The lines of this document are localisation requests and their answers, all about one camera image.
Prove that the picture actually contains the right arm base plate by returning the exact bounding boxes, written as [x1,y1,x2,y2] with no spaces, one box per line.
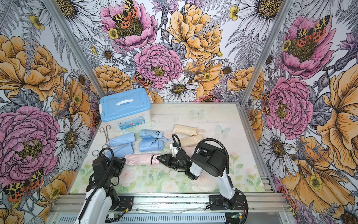
[206,195,249,211]

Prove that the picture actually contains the beige umbrella in sleeve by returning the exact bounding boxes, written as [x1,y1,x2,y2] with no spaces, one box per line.
[172,124,206,136]
[180,135,203,147]

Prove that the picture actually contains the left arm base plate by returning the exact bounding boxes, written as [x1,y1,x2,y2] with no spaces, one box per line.
[113,196,134,212]

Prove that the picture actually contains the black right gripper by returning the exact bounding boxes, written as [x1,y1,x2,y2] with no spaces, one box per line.
[157,153,187,170]

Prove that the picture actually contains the blue umbrella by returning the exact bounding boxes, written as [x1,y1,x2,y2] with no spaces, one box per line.
[139,139,164,152]
[139,129,167,141]

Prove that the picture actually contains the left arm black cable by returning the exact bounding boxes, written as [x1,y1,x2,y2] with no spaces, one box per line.
[78,147,115,222]

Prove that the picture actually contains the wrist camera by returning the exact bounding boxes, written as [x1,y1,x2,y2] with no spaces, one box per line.
[169,143,179,157]
[92,156,110,178]

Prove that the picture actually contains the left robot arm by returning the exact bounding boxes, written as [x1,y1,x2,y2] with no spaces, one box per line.
[75,156,126,224]

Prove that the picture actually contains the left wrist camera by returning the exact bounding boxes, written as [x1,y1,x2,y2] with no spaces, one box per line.
[92,156,110,178]

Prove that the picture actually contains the blue umbrella sleeve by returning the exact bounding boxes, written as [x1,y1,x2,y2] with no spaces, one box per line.
[110,143,134,159]
[109,133,136,147]

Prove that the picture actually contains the far beige umbrella in sleeve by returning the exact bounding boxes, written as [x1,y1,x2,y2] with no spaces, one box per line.
[172,124,206,136]

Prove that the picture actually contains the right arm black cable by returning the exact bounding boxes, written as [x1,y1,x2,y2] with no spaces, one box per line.
[171,133,249,224]

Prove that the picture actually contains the metal wire tongs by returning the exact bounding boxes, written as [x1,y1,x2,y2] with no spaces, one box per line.
[89,124,111,156]

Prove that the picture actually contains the blue lidded plastic storage box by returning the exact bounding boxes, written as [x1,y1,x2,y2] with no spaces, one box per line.
[99,88,153,132]

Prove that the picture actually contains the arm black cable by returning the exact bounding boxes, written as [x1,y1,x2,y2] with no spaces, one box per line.
[78,147,115,222]
[171,133,249,224]

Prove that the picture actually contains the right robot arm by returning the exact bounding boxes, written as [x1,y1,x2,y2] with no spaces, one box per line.
[157,138,248,211]

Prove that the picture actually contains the pink umbrella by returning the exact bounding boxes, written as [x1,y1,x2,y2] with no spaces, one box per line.
[124,154,160,166]
[182,147,195,157]

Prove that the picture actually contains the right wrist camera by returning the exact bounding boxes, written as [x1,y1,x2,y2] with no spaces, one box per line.
[169,143,179,157]

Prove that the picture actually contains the near beige umbrella in sleeve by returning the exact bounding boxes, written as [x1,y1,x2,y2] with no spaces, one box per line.
[180,135,203,147]

